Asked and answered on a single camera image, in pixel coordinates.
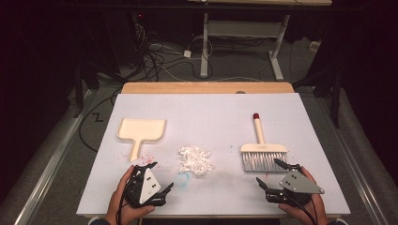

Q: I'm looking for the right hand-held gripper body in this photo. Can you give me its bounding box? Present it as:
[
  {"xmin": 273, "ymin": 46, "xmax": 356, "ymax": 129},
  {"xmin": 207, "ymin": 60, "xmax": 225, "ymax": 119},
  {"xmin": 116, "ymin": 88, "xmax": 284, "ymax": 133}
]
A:
[{"xmin": 265, "ymin": 170, "xmax": 326, "ymax": 208}]

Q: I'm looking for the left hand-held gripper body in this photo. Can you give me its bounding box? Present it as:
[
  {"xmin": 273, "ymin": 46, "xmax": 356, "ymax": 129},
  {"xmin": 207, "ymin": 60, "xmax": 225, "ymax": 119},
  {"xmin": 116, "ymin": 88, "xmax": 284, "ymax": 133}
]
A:
[{"xmin": 125, "ymin": 165, "xmax": 167, "ymax": 209}]

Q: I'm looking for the cream hand brush red tip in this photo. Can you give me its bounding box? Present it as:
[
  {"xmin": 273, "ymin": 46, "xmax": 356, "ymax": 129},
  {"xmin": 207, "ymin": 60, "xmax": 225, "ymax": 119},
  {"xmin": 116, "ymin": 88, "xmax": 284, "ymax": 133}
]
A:
[{"xmin": 239, "ymin": 112, "xmax": 289, "ymax": 173}]

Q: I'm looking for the pile of white paper scraps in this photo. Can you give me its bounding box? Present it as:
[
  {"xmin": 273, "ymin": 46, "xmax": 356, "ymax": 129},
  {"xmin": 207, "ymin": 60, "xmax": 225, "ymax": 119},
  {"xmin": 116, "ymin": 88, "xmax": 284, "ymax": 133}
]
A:
[{"xmin": 177, "ymin": 145, "xmax": 215, "ymax": 176}]

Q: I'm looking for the person's right hand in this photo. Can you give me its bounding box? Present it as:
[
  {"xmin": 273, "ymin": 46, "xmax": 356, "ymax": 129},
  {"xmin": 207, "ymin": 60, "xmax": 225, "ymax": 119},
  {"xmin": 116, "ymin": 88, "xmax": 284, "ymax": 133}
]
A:
[{"xmin": 277, "ymin": 165, "xmax": 331, "ymax": 225}]

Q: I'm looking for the person's left hand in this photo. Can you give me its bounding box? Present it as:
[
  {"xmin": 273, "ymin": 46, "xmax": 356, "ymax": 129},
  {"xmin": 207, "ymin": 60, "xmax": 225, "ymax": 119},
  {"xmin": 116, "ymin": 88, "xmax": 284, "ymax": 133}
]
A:
[{"xmin": 104, "ymin": 165, "xmax": 156, "ymax": 225}]

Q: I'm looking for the cream plastic dustpan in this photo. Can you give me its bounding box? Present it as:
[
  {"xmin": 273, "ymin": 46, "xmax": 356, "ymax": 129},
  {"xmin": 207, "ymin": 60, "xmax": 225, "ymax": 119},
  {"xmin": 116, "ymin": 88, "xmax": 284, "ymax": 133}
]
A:
[{"xmin": 116, "ymin": 117, "xmax": 167, "ymax": 162}]

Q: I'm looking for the white table mat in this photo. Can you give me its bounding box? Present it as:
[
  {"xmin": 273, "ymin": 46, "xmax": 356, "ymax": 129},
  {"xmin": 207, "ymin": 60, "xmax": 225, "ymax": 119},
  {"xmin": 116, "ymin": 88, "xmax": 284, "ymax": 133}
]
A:
[{"xmin": 76, "ymin": 93, "xmax": 351, "ymax": 217}]

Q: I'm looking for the black metal stand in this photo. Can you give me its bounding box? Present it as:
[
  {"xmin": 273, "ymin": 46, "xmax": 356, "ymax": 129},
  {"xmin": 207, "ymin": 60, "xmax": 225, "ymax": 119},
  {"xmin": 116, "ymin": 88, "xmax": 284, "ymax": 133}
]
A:
[
  {"xmin": 293, "ymin": 67, "xmax": 344, "ymax": 129},
  {"xmin": 72, "ymin": 59, "xmax": 100, "ymax": 119}
]

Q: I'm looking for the wooden table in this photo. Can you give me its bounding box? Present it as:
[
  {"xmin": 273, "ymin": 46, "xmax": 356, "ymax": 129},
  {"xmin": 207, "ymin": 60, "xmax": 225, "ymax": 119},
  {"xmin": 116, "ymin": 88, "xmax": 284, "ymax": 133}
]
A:
[{"xmin": 84, "ymin": 82, "xmax": 344, "ymax": 219}]

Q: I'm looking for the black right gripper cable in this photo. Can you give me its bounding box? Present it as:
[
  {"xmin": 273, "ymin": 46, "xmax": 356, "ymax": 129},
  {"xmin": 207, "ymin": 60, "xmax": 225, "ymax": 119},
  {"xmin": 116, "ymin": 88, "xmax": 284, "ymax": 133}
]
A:
[{"xmin": 287, "ymin": 193, "xmax": 318, "ymax": 225}]

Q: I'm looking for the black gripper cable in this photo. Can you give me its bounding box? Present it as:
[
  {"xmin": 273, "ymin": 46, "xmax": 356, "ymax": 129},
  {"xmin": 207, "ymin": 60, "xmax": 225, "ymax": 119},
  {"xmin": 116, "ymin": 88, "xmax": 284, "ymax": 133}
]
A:
[
  {"xmin": 115, "ymin": 187, "xmax": 130, "ymax": 225},
  {"xmin": 287, "ymin": 193, "xmax": 318, "ymax": 225}
]

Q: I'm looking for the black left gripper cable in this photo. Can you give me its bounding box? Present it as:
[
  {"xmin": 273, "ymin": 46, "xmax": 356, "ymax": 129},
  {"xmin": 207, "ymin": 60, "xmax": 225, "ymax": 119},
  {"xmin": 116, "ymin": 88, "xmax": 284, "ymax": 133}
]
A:
[{"xmin": 115, "ymin": 187, "xmax": 130, "ymax": 225}]

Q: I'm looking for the grey metal floor rail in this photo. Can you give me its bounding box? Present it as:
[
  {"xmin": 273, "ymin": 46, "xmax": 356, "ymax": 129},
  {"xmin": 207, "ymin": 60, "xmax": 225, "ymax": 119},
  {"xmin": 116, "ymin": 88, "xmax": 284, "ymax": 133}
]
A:
[
  {"xmin": 13, "ymin": 90, "xmax": 97, "ymax": 225},
  {"xmin": 315, "ymin": 93, "xmax": 390, "ymax": 225}
]

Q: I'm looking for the black floor cable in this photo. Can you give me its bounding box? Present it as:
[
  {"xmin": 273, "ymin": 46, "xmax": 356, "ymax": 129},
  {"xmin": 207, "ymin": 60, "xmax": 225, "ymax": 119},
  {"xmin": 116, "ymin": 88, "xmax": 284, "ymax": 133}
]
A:
[{"xmin": 78, "ymin": 90, "xmax": 122, "ymax": 153}]

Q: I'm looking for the white floor cable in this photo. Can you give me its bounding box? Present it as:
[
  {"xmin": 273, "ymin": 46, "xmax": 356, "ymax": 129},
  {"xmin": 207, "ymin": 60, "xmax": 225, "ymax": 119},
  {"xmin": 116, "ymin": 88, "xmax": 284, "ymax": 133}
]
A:
[{"xmin": 161, "ymin": 65, "xmax": 262, "ymax": 83}]

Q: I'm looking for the tangle of black floor cables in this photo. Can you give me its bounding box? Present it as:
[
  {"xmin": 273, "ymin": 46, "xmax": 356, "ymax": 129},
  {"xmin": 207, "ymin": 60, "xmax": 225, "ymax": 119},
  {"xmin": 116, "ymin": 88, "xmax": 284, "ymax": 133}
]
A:
[{"xmin": 130, "ymin": 22, "xmax": 214, "ymax": 83}]

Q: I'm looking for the white metal desk frame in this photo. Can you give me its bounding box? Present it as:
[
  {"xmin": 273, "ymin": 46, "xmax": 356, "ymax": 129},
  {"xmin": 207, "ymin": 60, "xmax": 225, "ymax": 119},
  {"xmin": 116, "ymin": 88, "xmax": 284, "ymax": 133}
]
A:
[{"xmin": 187, "ymin": 0, "xmax": 332, "ymax": 82}]

